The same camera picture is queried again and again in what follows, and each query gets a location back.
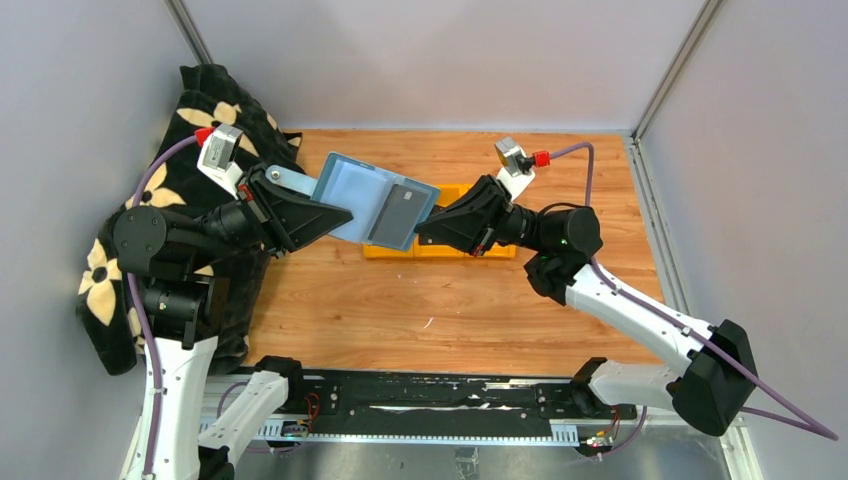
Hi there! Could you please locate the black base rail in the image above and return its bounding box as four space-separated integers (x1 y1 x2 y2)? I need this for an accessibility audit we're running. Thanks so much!
198 367 644 446

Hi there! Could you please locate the yellow bin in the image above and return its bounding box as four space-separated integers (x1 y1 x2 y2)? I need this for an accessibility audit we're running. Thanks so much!
469 187 515 259
412 184 471 259
363 245 414 259

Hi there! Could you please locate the dark grey credit card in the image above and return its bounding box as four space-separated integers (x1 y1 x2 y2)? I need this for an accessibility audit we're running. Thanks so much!
367 183 435 250

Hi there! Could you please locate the blue leather card holder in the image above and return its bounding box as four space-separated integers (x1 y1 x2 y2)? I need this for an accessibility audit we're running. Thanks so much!
264 152 443 253

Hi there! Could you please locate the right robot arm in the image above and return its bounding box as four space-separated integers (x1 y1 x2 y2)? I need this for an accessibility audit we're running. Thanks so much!
415 175 757 437

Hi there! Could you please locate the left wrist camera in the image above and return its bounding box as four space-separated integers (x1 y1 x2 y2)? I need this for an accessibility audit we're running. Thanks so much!
196 125 243 199

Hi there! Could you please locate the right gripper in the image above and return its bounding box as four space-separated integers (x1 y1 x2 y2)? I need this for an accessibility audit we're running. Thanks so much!
414 175 548 259

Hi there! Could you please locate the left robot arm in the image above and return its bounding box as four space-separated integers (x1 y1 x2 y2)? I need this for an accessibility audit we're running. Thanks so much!
114 166 352 479

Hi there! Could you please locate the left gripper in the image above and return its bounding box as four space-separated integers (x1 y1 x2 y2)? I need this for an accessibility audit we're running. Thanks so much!
190 160 354 269

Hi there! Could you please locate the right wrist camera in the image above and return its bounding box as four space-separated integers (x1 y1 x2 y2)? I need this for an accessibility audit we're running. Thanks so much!
495 137 551 201

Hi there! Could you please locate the middle yellow bin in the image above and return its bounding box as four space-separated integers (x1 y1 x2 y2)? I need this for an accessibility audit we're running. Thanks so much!
412 184 471 259

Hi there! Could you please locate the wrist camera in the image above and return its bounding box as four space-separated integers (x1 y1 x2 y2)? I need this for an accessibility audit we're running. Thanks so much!
196 125 243 199
495 137 551 201

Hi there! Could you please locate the left aluminium frame post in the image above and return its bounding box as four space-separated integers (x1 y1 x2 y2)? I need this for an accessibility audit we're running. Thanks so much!
164 0 214 64

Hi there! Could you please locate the aluminium frame post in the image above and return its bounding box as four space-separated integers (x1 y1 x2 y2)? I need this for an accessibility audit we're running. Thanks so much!
631 0 724 143
164 0 214 64

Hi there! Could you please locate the left yellow bin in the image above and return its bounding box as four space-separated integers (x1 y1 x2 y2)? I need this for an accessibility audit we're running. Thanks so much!
363 245 414 259

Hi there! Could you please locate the right aluminium frame post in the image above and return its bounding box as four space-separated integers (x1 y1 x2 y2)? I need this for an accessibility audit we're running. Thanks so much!
631 0 724 143

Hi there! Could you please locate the right yellow bin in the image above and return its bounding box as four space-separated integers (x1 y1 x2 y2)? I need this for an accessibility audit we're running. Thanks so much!
469 187 515 259

